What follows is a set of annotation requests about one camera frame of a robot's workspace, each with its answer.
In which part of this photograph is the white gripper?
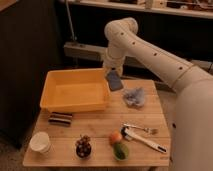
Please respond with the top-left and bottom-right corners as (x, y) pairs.
(102, 49), (125, 76)

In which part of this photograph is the blue grey sponge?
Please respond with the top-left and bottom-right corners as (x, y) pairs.
(106, 70), (123, 91)

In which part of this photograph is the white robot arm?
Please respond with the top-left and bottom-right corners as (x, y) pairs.
(104, 17), (213, 171)

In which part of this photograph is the yellow plastic tray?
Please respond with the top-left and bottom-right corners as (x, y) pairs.
(40, 68), (110, 113)

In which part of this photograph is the crumpled clear plastic bag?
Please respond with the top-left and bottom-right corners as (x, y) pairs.
(123, 87), (145, 108)

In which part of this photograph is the wooden table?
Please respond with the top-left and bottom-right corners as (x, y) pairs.
(23, 80), (170, 168)

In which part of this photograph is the white black kitchen tool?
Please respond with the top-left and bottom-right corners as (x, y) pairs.
(121, 127), (167, 153)

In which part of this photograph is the orange peach fruit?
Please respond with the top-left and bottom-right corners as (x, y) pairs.
(109, 131), (122, 145)

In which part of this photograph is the dark striped rectangular block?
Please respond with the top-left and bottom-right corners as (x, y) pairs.
(48, 113), (72, 125)

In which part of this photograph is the silver fork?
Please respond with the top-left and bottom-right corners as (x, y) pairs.
(124, 123), (158, 135)

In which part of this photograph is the green fruit in bowl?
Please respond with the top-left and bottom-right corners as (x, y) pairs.
(113, 142), (129, 161)

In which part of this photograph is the bowl of dark grapes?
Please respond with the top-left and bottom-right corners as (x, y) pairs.
(76, 135), (92, 158)

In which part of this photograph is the white paper cup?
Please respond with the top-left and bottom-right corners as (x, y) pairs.
(29, 132), (51, 154)

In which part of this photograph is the grey metal shelf rail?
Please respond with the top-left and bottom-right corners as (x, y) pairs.
(64, 42), (213, 74)

